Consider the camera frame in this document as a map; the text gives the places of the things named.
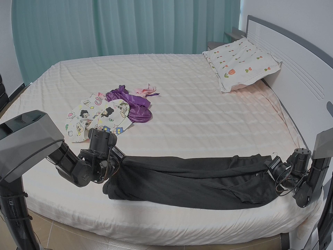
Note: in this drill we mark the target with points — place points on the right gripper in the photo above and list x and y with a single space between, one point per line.
277 169

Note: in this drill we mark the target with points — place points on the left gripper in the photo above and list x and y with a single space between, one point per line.
114 163

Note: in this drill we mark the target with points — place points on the black T-shirt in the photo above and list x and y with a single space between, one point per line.
182 178

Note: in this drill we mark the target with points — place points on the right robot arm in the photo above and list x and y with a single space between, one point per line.
307 191

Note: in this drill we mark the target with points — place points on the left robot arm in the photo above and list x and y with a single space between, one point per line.
26 137

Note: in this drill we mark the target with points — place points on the bed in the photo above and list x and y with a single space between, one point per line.
182 100

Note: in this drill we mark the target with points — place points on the white printed pyjama garment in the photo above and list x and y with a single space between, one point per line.
85 118

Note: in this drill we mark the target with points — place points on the purple garment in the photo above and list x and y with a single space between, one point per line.
138 113

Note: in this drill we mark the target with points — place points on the pink garment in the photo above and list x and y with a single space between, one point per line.
144 90

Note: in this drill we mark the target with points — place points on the white printed pillow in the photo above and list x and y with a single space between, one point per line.
239 64

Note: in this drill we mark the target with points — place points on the grey bedside table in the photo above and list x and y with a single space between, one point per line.
216 45

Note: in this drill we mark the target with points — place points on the blue-green curtain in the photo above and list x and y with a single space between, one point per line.
117 19

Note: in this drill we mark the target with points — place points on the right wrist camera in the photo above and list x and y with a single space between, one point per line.
288 164

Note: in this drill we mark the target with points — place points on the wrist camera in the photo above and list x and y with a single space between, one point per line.
288 164
112 139

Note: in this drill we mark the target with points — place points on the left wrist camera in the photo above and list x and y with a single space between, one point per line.
112 139

